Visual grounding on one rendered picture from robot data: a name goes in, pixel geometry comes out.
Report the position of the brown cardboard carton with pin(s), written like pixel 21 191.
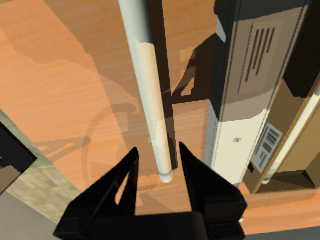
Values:
pixel 300 168

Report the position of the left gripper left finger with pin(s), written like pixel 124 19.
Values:
pixel 98 200

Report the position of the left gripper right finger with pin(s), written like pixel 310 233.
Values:
pixel 216 199

